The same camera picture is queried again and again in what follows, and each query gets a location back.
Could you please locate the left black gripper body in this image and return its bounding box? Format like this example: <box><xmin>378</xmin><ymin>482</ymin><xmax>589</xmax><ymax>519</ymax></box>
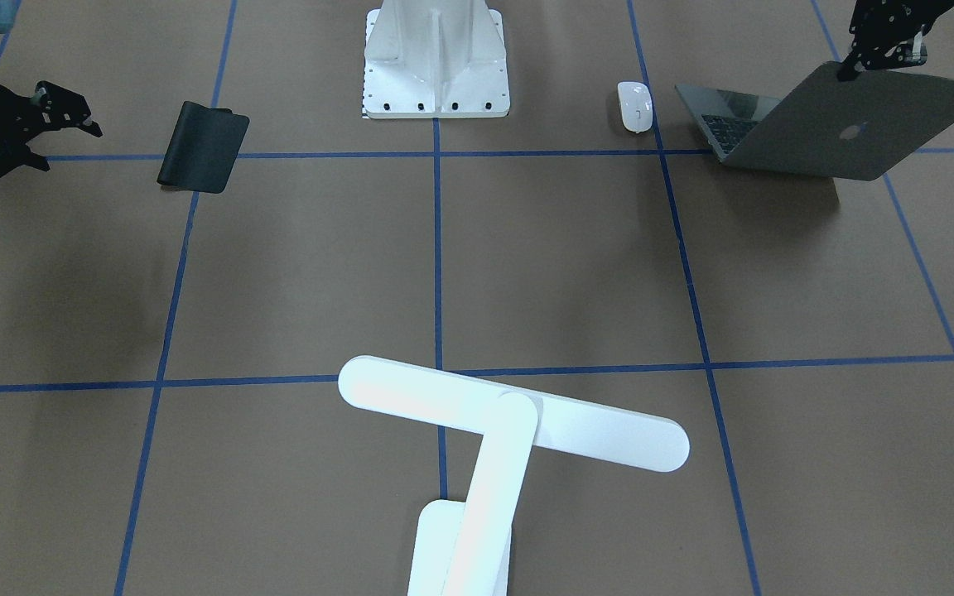
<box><xmin>838</xmin><ymin>1</ymin><xmax>954</xmax><ymax>82</ymax></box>

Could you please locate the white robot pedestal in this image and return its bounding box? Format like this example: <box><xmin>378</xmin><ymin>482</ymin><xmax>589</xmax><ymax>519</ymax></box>
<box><xmin>361</xmin><ymin>1</ymin><xmax>511</xmax><ymax>118</ymax></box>

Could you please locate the white computer mouse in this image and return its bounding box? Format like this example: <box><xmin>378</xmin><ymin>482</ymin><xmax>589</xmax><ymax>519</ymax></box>
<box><xmin>616</xmin><ymin>80</ymin><xmax>654</xmax><ymax>133</ymax></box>

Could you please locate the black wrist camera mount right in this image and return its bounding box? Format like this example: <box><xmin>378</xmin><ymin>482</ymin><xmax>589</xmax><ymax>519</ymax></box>
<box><xmin>20</xmin><ymin>80</ymin><xmax>104</xmax><ymax>138</ymax></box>

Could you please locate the grey laptop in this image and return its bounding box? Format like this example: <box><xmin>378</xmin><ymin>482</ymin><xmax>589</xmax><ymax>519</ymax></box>
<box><xmin>675</xmin><ymin>61</ymin><xmax>954</xmax><ymax>181</ymax></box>

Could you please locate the black mouse pad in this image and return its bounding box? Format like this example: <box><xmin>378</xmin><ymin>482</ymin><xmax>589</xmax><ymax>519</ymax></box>
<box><xmin>157</xmin><ymin>101</ymin><xmax>250</xmax><ymax>194</ymax></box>

